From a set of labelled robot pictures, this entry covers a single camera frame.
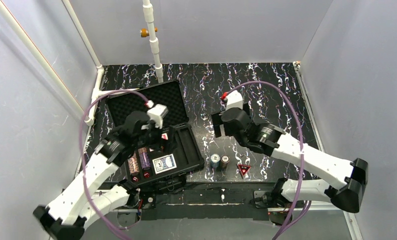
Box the blue poker chip stack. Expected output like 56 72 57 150
210 153 221 169

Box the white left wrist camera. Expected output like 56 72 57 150
146 104 169 129

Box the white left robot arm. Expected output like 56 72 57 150
33 105 171 240

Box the white-blue chip stack in case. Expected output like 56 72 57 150
127 154 140 176

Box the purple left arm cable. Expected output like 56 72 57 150
79 89 155 240

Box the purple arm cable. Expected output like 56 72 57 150
79 89 155 240
220 81 313 240

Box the black foam-lined poker case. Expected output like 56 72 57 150
105 79 206 191

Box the red playing card deck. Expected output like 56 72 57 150
161 133 169 140

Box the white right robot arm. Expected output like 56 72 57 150
211 107 369 213

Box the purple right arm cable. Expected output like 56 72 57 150
220 81 313 240

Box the orange-purple chip stack in case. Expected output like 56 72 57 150
138 147 151 171

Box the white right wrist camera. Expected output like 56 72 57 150
223 90 244 110

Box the white pvc pole with orange knob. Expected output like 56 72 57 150
142 0 164 83

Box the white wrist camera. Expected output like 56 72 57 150
146 104 169 129
223 90 244 110

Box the white pvc frame pipe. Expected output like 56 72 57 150
0 0 136 126

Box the red triangle dealer button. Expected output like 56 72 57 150
237 163 251 179

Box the brown poker chip stack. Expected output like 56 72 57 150
220 155 230 171

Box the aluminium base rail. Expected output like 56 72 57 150
49 187 363 240

